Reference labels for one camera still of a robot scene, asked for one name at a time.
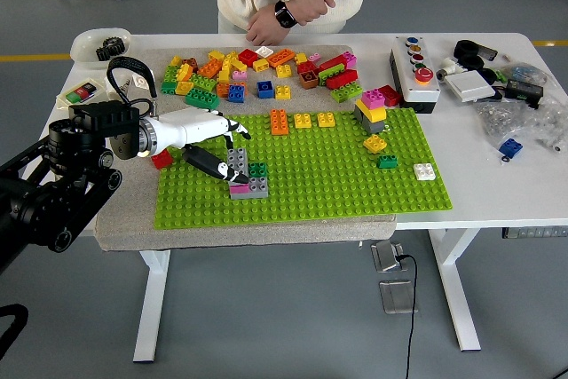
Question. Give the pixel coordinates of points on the person's left hand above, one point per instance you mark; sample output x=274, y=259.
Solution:
x=266, y=30

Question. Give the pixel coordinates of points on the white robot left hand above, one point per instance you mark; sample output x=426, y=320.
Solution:
x=191, y=128

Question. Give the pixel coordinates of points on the person's right hand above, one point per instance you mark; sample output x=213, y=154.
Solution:
x=313, y=2

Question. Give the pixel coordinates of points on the grey two-by-three brick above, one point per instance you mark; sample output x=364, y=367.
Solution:
x=238, y=158

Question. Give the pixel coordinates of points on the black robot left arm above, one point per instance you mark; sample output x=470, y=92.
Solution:
x=57, y=201

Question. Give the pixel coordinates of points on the orange two-by-four brick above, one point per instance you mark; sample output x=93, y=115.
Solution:
x=280, y=58

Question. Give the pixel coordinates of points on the dark green two-by-four brick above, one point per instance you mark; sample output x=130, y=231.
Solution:
x=202, y=98

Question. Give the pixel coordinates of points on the red square brick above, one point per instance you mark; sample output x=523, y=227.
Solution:
x=163, y=160
x=247, y=57

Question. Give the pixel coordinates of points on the yellow square brick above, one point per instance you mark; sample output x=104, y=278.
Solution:
x=216, y=55
x=303, y=120
x=326, y=120
x=284, y=71
x=282, y=92
x=375, y=144

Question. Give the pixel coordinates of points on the dark green square brick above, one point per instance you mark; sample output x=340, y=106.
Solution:
x=168, y=87
x=388, y=161
x=258, y=170

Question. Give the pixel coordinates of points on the light green two-by-four brick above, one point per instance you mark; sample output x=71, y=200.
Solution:
x=346, y=93
x=330, y=73
x=204, y=82

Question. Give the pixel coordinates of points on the pink small brick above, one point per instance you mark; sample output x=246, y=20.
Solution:
x=315, y=57
x=240, y=75

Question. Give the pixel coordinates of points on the yellow long brick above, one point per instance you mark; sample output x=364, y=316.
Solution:
x=226, y=69

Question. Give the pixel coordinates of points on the blue square brick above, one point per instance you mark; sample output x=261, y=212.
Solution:
x=236, y=94
x=510, y=147
x=265, y=89

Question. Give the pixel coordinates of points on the orange two-by-three brick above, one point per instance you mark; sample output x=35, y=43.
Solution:
x=209, y=68
x=279, y=122

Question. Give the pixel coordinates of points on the red long brick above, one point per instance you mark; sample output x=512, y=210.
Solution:
x=333, y=62

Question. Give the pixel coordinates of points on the brown small brick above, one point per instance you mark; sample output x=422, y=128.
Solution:
x=191, y=62

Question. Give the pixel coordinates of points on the brown square brick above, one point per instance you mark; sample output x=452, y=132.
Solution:
x=309, y=81

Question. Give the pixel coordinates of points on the yellow small brick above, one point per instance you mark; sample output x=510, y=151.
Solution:
x=176, y=60

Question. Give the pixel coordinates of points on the red two-by-four brick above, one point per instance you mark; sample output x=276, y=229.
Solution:
x=342, y=80

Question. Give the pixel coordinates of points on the grey long brick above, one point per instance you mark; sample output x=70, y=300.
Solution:
x=260, y=187

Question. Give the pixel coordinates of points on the pink square brick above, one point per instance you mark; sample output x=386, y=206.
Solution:
x=373, y=97

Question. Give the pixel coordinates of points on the yellow wide brick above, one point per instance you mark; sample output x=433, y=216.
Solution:
x=372, y=113

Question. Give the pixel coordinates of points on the grey square brick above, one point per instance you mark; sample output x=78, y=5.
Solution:
x=373, y=127

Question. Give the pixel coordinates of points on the green studded baseplate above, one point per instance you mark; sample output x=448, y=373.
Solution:
x=333, y=183

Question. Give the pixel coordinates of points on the white square brick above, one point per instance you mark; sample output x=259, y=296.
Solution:
x=424, y=172

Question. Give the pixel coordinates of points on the black wristwatch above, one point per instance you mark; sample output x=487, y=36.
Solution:
x=286, y=15

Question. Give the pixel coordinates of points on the white cube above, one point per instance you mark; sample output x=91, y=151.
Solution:
x=141, y=81

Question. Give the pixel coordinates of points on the black gear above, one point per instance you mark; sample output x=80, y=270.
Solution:
x=111, y=48

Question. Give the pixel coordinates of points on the white oval bowl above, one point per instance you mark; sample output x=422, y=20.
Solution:
x=82, y=52

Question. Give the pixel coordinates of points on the grey-brown mat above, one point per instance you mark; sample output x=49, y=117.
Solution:
x=266, y=237

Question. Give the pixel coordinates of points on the push-button control box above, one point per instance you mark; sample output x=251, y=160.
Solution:
x=417, y=90

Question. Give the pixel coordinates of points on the white pipe connector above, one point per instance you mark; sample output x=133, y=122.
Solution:
x=448, y=69

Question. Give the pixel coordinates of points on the white table leg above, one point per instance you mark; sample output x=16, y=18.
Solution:
x=457, y=290
x=151, y=308

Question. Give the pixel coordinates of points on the green plastic clip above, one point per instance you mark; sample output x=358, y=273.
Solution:
x=501, y=76

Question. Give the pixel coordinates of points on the clear bag blue parts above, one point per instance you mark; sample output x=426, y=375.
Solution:
x=523, y=73

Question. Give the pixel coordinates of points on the black power adapter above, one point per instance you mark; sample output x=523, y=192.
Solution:
x=524, y=90

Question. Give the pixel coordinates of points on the metal floor socket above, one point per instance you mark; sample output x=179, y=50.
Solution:
x=397, y=297
x=387, y=255

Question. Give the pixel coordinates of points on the clear bag of screws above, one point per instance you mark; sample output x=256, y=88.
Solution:
x=515, y=121

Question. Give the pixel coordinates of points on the table height control panel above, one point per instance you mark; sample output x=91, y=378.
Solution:
x=534, y=232

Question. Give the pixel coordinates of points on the green red switch box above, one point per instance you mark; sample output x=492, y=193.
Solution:
x=80, y=92

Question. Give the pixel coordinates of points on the white wall switch panel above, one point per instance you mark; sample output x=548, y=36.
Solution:
x=469, y=87

